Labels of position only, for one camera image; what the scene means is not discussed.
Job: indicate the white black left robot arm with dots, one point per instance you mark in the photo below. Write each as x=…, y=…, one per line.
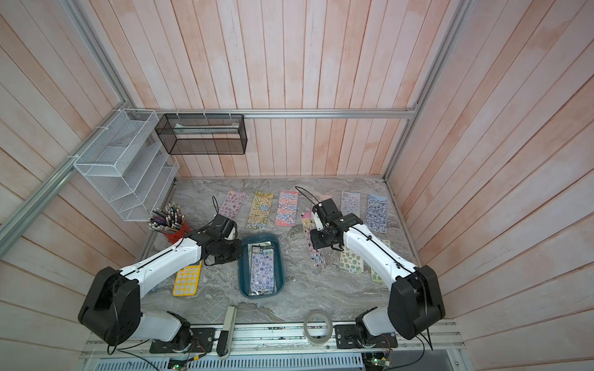
x=112, y=308

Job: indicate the teal storage box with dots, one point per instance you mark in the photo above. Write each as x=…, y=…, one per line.
x=244, y=264

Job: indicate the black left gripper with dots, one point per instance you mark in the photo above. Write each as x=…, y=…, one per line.
x=235, y=256

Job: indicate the pink yellow cat sticker sheet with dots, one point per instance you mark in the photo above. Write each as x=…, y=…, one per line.
x=309, y=225

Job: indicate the clear tape roll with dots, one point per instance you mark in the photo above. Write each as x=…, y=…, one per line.
x=318, y=328

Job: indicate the grey stapler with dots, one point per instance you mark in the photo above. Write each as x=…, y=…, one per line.
x=227, y=333

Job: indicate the black mesh wall basket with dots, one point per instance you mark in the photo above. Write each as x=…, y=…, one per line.
x=203, y=134

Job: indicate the white mesh wall shelf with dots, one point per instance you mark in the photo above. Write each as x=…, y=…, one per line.
x=131, y=172

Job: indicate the dark blue sticker sheet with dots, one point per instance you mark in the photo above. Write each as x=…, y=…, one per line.
x=377, y=213

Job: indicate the yellow calculator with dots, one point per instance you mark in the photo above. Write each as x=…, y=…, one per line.
x=187, y=281

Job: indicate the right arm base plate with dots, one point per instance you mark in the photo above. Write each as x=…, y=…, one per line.
x=354, y=337

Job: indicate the red pencil cup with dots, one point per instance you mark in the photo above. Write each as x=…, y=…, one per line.
x=170, y=222

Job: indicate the green sticker sheet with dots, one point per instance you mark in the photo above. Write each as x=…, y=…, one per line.
x=351, y=262
x=375, y=277

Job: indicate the red blue cat sticker sheet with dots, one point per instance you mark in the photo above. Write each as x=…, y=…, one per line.
x=287, y=208

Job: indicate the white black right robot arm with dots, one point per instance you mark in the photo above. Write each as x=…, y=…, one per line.
x=415, y=303

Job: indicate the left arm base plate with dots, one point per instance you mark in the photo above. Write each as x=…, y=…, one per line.
x=190, y=340

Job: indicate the colourful small sticker sheet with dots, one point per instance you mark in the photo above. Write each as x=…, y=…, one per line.
x=258, y=217

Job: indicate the light blue sticker sheet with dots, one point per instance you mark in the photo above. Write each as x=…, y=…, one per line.
x=350, y=203

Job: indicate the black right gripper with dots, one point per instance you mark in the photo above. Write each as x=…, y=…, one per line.
x=316, y=242

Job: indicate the purple sticker sheet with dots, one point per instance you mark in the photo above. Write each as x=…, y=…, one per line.
x=262, y=269

